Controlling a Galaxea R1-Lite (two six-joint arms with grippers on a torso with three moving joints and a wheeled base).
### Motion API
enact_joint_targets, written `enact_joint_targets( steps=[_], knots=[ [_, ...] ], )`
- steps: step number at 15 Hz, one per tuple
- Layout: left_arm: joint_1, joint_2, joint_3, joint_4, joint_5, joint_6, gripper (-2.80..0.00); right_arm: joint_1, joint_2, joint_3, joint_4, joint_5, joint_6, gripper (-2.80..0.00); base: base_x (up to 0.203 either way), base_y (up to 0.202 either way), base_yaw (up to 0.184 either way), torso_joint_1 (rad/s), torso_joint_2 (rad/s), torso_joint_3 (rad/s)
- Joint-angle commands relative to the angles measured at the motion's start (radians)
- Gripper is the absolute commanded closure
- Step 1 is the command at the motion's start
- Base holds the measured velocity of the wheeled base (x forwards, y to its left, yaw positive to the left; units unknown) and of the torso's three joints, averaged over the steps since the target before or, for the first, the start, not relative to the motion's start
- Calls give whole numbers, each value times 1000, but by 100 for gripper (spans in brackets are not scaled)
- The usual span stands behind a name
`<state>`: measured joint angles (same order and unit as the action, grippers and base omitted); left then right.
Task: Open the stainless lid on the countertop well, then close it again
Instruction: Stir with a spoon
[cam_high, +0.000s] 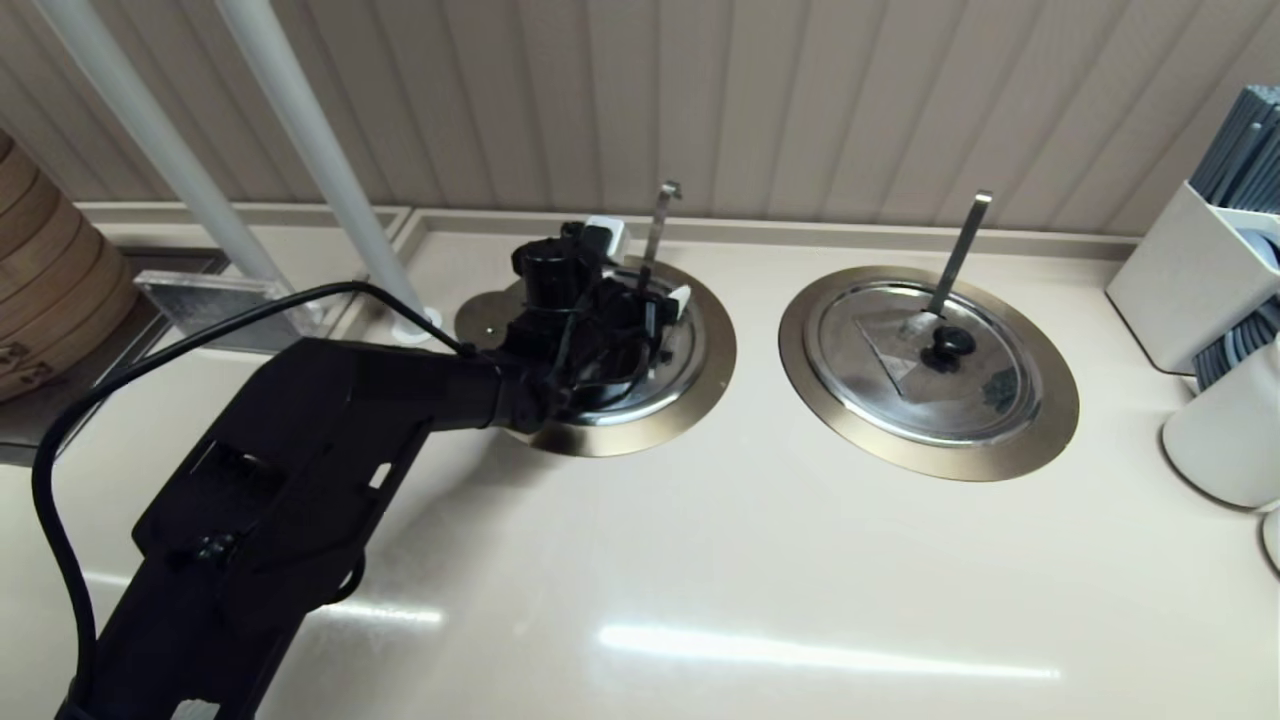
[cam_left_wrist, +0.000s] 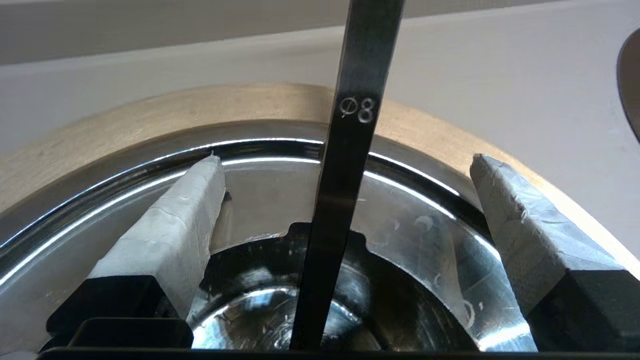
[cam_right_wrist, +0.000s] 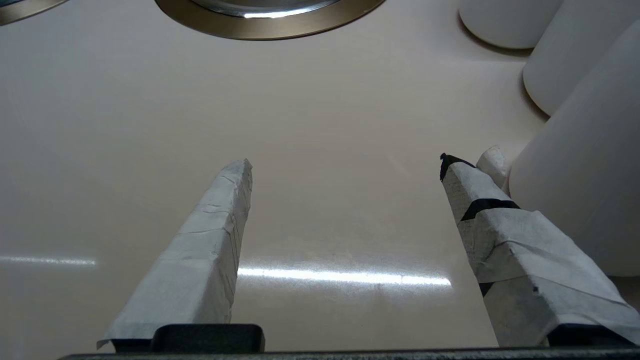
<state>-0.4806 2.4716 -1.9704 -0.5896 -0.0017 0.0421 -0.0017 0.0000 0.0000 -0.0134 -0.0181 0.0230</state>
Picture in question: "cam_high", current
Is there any white round pole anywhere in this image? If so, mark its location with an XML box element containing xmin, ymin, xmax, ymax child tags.
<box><xmin>35</xmin><ymin>0</ymin><xmax>293</xmax><ymax>286</ymax></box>
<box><xmin>215</xmin><ymin>0</ymin><xmax>433</xmax><ymax>323</ymax></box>

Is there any steel ladle hooked handle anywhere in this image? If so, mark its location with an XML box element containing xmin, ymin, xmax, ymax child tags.
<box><xmin>927</xmin><ymin>192</ymin><xmax>994</xmax><ymax>319</ymax></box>
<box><xmin>638</xmin><ymin>181</ymin><xmax>683</xmax><ymax>293</ymax></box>

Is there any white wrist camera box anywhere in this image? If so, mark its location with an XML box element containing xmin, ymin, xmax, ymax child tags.
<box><xmin>582</xmin><ymin>216</ymin><xmax>627</xmax><ymax>263</ymax></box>

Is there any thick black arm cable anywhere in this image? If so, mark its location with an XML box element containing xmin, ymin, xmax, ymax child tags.
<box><xmin>30</xmin><ymin>280</ymin><xmax>477</xmax><ymax>701</ymax></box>

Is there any white square utensil box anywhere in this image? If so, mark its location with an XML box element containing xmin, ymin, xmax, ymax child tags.
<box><xmin>1105</xmin><ymin>182</ymin><xmax>1280</xmax><ymax>376</ymax></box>

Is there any hinged steel lid black knob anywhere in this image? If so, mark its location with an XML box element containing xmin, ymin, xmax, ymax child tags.
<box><xmin>803</xmin><ymin>281</ymin><xmax>1043</xmax><ymax>446</ymax></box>
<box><xmin>455</xmin><ymin>268</ymin><xmax>709</xmax><ymax>426</ymax></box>

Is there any recessed steel counter tray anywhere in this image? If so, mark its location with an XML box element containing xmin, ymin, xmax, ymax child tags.
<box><xmin>0</xmin><ymin>247</ymin><xmax>231</xmax><ymax>468</ymax></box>

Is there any white round container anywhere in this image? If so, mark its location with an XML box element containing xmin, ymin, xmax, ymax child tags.
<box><xmin>1160</xmin><ymin>340</ymin><xmax>1280</xmax><ymax>511</ymax></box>

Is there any bamboo steamer stack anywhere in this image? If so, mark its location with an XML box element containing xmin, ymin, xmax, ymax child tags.
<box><xmin>0</xmin><ymin>130</ymin><xmax>141</xmax><ymax>403</ymax></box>

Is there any thin black camera cable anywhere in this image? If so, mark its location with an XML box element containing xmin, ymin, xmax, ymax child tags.
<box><xmin>545</xmin><ymin>300</ymin><xmax>651</xmax><ymax>396</ymax></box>

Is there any grey stick bundle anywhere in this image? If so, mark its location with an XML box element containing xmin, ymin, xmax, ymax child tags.
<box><xmin>1188</xmin><ymin>85</ymin><xmax>1280</xmax><ymax>216</ymax></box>

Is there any clear acrylic sign holder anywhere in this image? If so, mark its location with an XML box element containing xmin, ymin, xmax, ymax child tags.
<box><xmin>135</xmin><ymin>270</ymin><xmax>326</xmax><ymax>356</ymax></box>

